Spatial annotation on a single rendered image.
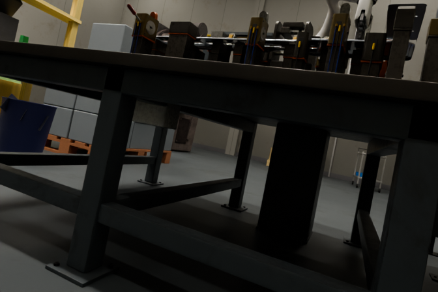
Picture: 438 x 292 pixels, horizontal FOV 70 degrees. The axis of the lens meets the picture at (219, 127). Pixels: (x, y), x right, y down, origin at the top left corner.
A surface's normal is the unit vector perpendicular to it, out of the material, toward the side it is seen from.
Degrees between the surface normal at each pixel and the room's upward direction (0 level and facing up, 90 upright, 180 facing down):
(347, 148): 90
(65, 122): 90
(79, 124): 90
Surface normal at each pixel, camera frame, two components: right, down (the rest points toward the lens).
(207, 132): -0.38, -0.10
